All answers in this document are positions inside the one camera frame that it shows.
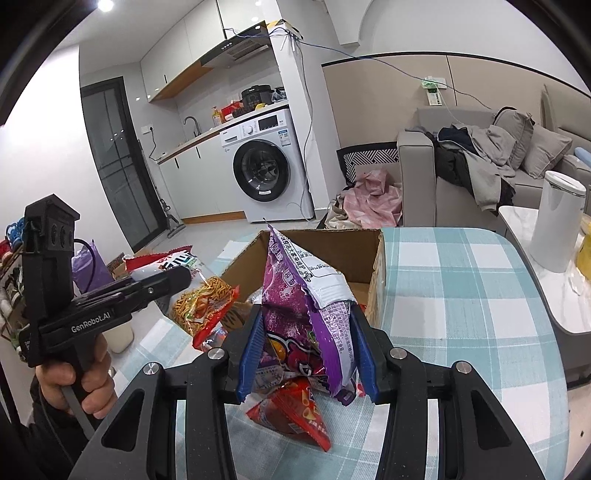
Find grey pillow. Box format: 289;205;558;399
524;124;573;180
494;107;536;169

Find person's left forearm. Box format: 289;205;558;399
0;397;93;480

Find grey sofa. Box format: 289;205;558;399
397;83;591;229

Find small cardboard box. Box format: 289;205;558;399
107;249;139;278

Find white container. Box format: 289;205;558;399
106;318;134;354

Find brown cardboard box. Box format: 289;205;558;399
221;227;387;333

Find red chips packet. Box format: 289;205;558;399
245;376;333;453

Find purple snack bag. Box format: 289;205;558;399
256;225;370;407

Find person's left hand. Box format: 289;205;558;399
36;339;116;409

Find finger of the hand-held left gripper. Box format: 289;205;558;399
74;273;171;306
113;267;192;320

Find checked tablecloth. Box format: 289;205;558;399
111;226;568;480

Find pile of clothes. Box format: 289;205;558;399
425;124;518;213

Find pink cloth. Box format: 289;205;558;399
344;168;403;228

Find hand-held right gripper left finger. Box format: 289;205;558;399
69;302;269;480

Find white noodle snack bag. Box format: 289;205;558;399
124;249;241;354

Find shoe rack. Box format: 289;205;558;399
0;240;28;342

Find black patterned basket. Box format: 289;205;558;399
336;143;400;188

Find white kettle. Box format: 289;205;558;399
529;170;587;274

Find white wall cabinets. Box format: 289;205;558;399
141;0;282;102

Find dark glass door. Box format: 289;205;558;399
79;76;167;252

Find black pressure cooker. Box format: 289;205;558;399
241;84;273;110

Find white side table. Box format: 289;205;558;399
498;205;591;335

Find purple plastic bag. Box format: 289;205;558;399
71;240;115;294

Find yellow plastic bag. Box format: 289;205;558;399
575;231;591;282

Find white base cabinets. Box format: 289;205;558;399
157;138;247;222

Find white washing machine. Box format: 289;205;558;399
221;107;315;223

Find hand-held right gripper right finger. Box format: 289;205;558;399
347;302;548;480

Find mop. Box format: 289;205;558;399
150;138;185;238

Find range hood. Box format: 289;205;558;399
199;32;273;70

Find wall control panel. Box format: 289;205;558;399
421;76;446;107

